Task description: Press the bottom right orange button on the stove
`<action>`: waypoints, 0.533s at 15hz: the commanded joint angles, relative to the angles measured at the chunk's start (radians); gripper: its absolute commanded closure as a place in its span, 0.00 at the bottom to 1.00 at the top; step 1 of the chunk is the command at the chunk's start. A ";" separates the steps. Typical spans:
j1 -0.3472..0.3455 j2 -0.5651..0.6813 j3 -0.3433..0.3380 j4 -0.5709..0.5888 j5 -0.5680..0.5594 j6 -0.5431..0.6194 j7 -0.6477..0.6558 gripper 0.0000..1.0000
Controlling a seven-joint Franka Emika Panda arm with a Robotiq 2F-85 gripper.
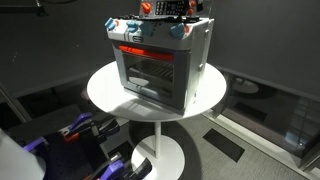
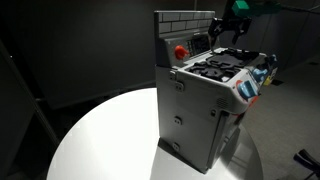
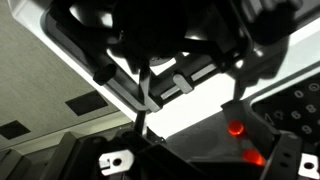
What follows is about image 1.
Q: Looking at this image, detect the blue stove knob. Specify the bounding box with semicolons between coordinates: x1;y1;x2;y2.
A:
139;21;154;37
170;23;186;40
104;17;117;31
126;20;139;33

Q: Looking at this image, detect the white grey toy stove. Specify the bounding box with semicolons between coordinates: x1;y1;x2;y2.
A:
105;0;215;116

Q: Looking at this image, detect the black toy keypad display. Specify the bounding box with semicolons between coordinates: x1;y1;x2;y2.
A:
155;0;190;16

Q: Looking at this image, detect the orange panel knob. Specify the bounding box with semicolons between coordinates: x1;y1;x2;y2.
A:
141;1;152;15

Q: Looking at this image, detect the grey toy oven door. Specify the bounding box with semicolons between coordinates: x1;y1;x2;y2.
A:
112;41;192;113

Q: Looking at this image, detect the dark glass partition panel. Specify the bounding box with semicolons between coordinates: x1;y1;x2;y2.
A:
213;66;320;171

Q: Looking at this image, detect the black rectangular floor panel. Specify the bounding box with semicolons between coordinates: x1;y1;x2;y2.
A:
202;128;246;163

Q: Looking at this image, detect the black spring clamp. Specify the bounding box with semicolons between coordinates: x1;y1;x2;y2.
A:
96;119;121;138
128;157;153;180

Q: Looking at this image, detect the purple spring clamp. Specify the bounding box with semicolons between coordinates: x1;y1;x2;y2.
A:
66;112;94;134
96;159;126;180
22;136;48;153

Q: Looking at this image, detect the orange clamp clip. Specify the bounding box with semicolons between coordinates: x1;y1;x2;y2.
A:
63;132;81;143

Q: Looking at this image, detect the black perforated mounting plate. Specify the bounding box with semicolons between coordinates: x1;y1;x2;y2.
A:
43;128;104;180

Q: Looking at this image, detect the orange oven door handle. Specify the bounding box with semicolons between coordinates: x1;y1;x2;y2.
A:
118;45;175;62

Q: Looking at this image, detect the round white pedestal table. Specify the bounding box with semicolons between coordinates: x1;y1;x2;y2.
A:
86;60;228;180

